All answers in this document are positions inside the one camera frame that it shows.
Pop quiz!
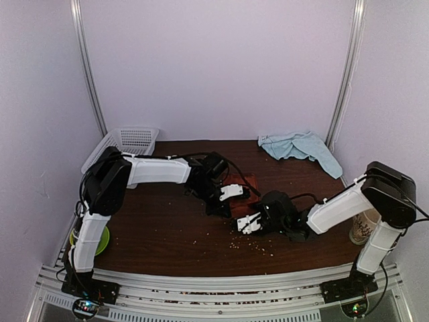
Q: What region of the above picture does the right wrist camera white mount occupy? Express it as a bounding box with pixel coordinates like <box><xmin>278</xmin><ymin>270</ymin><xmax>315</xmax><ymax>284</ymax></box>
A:
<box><xmin>231</xmin><ymin>213</ymin><xmax>263</xmax><ymax>235</ymax></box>

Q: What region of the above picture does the green plate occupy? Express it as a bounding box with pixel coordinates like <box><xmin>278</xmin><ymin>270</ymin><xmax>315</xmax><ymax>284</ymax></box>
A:
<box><xmin>69</xmin><ymin>227</ymin><xmax>110</xmax><ymax>256</ymax></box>

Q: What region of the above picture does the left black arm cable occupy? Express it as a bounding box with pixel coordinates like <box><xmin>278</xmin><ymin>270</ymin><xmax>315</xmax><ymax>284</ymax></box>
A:
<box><xmin>167</xmin><ymin>152</ymin><xmax>262</xmax><ymax>197</ymax></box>

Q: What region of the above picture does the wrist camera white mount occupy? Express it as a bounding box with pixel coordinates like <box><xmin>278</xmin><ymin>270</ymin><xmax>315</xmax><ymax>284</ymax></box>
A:
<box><xmin>219</xmin><ymin>184</ymin><xmax>243</xmax><ymax>201</ymax></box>
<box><xmin>231</xmin><ymin>213</ymin><xmax>263</xmax><ymax>235</ymax></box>

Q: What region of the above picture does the left round circuit board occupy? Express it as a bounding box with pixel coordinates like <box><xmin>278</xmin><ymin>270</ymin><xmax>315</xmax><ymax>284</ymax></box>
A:
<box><xmin>72</xmin><ymin>299</ymin><xmax>102</xmax><ymax>320</ymax></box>

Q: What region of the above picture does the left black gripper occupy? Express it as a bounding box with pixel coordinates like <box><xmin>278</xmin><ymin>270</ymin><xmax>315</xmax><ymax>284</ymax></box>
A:
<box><xmin>191</xmin><ymin>180</ymin><xmax>231</xmax><ymax>219</ymax></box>

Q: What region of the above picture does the rust brown towel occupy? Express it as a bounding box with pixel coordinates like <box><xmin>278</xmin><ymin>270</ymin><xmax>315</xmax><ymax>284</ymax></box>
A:
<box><xmin>223</xmin><ymin>172</ymin><xmax>261</xmax><ymax>219</ymax></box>

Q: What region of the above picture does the aluminium front rail frame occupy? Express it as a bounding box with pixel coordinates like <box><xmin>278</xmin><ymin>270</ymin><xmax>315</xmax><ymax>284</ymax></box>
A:
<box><xmin>24</xmin><ymin>262</ymin><xmax>417</xmax><ymax>321</ymax></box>

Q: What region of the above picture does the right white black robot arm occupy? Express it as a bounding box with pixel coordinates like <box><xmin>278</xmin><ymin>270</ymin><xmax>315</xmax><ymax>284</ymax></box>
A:
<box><xmin>249</xmin><ymin>161</ymin><xmax>423</xmax><ymax>297</ymax></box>

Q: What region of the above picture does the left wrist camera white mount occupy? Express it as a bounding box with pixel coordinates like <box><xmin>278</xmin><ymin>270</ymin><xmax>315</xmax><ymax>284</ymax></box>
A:
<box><xmin>219</xmin><ymin>184</ymin><xmax>243</xmax><ymax>201</ymax></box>

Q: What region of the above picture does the right aluminium corner post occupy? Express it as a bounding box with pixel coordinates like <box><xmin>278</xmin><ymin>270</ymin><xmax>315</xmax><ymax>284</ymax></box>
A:
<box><xmin>325</xmin><ymin>0</ymin><xmax>367</xmax><ymax>152</ymax></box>

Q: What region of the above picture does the patterned paper cup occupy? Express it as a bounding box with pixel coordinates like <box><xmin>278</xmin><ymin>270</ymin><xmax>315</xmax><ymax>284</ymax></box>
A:
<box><xmin>349</xmin><ymin>209</ymin><xmax>381</xmax><ymax>246</ymax></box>

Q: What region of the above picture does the round circuit board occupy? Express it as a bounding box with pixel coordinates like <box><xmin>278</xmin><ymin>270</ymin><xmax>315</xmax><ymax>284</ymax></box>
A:
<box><xmin>341</xmin><ymin>299</ymin><xmax>369</xmax><ymax>319</ymax></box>
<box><xmin>72</xmin><ymin>299</ymin><xmax>102</xmax><ymax>320</ymax></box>

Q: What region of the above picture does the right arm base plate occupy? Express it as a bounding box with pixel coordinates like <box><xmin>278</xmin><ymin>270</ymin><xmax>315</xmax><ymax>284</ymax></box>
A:
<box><xmin>320</xmin><ymin>278</ymin><xmax>378</xmax><ymax>303</ymax></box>

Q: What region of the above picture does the white perforated plastic basket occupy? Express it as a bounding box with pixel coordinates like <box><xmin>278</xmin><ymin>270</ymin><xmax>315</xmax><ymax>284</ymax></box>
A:
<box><xmin>81</xmin><ymin>127</ymin><xmax>160</xmax><ymax>174</ymax></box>

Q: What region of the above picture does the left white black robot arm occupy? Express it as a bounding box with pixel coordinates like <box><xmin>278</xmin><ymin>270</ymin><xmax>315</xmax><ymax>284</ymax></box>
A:
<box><xmin>67</xmin><ymin>148</ymin><xmax>231</xmax><ymax>298</ymax></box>

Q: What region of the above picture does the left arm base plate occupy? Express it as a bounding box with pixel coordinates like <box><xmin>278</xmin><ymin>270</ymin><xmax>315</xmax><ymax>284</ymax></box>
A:
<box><xmin>61</xmin><ymin>276</ymin><xmax>120</xmax><ymax>305</ymax></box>

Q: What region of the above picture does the light blue towel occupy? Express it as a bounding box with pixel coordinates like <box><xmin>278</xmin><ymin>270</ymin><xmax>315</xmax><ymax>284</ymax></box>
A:
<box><xmin>257</xmin><ymin>131</ymin><xmax>343</xmax><ymax>179</ymax></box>

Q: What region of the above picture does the right round circuit board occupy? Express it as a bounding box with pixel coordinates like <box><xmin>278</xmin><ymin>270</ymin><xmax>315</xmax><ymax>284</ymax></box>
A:
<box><xmin>341</xmin><ymin>299</ymin><xmax>369</xmax><ymax>319</ymax></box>

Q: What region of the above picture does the aluminium corner post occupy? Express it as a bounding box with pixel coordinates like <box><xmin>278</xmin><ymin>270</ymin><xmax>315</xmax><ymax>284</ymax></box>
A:
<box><xmin>325</xmin><ymin>0</ymin><xmax>367</xmax><ymax>152</ymax></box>
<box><xmin>70</xmin><ymin>0</ymin><xmax>108</xmax><ymax>136</ymax></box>

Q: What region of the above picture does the left aluminium corner post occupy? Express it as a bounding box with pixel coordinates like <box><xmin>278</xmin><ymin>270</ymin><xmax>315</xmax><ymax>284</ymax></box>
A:
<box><xmin>70</xmin><ymin>0</ymin><xmax>108</xmax><ymax>136</ymax></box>

